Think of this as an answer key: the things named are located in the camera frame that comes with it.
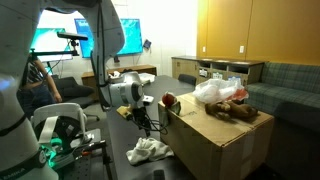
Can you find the red apple toy with leaves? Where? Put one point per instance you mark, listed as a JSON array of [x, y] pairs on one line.
[[171, 104]]

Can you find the white cloth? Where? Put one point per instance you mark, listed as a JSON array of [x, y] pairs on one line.
[[148, 149]]

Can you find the dark grey eraser block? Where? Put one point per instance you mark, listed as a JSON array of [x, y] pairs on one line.
[[158, 175]]

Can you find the low wooden sideboard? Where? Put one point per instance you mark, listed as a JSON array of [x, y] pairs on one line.
[[88, 78]]

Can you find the black office chair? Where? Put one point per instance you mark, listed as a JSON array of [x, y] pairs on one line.
[[187, 79]]

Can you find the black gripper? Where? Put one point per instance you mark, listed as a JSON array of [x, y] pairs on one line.
[[138, 116]]

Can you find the large cardboard box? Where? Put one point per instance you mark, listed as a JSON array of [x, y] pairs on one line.
[[214, 149]]

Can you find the seated person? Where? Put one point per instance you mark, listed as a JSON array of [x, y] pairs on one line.
[[37, 88]]

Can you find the white plastic bag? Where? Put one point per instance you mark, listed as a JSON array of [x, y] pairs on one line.
[[216, 90]]

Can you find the wooden cabinet shelf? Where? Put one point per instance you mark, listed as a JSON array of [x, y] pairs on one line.
[[248, 71]]

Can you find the wall television screen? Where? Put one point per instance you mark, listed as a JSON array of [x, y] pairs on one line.
[[132, 36]]

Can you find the green plaid sofa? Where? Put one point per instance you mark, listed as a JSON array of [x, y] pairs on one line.
[[290, 92]]

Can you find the brown plush toy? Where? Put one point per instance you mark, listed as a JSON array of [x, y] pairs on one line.
[[225, 110]]

